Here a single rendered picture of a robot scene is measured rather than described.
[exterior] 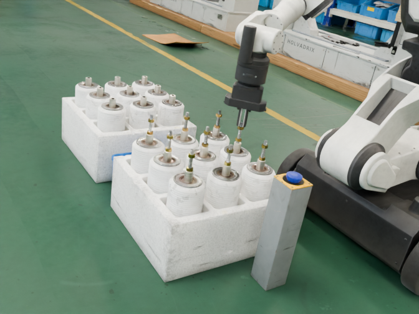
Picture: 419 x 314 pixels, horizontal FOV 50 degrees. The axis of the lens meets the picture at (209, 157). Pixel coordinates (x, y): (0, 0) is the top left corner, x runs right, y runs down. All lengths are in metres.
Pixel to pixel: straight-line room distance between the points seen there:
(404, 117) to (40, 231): 1.08
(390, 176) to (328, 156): 0.18
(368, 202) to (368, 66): 1.98
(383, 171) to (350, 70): 2.13
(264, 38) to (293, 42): 2.55
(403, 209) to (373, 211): 0.08
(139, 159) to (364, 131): 0.64
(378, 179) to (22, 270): 0.96
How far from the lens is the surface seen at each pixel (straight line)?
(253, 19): 1.30
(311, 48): 3.64
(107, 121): 1.57
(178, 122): 1.69
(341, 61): 3.44
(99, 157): 1.57
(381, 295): 1.39
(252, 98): 1.28
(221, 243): 1.24
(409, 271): 1.35
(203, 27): 4.65
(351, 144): 1.29
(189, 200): 1.13
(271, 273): 1.22
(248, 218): 1.25
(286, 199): 1.10
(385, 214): 1.39
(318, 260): 1.43
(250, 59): 1.23
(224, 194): 1.20
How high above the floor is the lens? 0.80
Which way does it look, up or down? 25 degrees down
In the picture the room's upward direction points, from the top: 9 degrees clockwise
